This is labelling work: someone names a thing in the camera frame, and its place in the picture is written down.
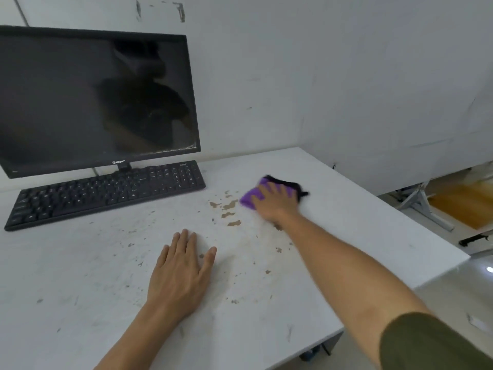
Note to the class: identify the person's left hand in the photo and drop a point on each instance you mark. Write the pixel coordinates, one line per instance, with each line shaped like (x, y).
(177, 281)

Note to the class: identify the black tool on floor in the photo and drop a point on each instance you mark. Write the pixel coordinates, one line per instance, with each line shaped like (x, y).
(475, 238)

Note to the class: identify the white metal stand frame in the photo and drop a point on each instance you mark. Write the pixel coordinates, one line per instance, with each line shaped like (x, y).
(421, 204)

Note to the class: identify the yellow wooden board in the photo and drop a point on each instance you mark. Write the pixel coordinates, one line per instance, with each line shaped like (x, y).
(466, 206)

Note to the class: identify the blue object under table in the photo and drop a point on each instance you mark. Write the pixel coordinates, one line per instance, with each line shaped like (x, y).
(310, 354)

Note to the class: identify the olive green sleeve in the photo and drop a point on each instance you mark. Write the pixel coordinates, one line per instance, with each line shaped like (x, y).
(431, 346)

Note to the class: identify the black keyboard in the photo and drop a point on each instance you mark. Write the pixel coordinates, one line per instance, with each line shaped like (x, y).
(96, 196)

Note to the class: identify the purple cleaning cloth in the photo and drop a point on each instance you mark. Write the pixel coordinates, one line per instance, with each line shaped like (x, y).
(289, 185)

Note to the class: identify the person's right forearm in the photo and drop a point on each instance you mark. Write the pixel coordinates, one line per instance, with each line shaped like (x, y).
(346, 281)

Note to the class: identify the black computer monitor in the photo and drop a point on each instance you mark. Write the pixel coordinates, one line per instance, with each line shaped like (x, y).
(57, 104)

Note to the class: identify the white table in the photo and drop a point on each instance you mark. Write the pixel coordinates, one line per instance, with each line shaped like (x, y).
(77, 273)

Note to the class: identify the person's right hand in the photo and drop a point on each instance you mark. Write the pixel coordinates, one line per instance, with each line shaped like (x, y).
(279, 204)

